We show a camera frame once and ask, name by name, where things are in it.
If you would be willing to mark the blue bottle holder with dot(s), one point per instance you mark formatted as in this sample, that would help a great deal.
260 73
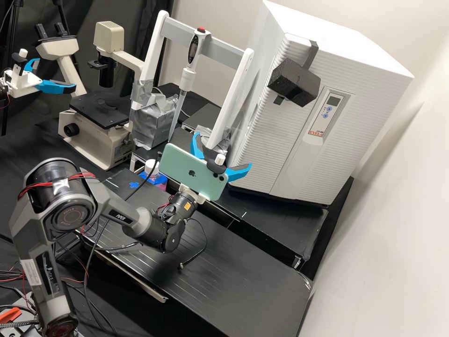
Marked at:
159 180

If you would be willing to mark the incubator door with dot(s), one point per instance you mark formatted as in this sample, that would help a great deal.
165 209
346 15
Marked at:
280 140

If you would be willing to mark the pipette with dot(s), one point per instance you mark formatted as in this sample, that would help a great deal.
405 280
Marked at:
194 49

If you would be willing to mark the cream microscope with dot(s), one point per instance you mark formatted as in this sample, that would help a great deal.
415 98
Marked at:
101 140

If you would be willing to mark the small bottle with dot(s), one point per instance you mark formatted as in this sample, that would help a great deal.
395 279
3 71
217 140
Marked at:
152 165

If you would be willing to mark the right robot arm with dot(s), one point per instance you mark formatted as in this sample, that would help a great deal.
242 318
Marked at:
70 196

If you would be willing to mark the right wrist camera phone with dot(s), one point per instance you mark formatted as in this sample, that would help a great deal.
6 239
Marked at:
189 172

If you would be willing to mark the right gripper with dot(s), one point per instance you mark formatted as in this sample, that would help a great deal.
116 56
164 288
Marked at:
192 194

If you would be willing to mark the white incubator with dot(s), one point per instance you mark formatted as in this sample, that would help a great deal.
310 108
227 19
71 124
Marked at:
368 105

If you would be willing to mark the white pipette stand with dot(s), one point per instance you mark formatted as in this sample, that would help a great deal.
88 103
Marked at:
228 105

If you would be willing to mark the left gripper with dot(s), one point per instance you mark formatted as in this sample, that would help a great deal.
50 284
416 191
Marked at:
24 84

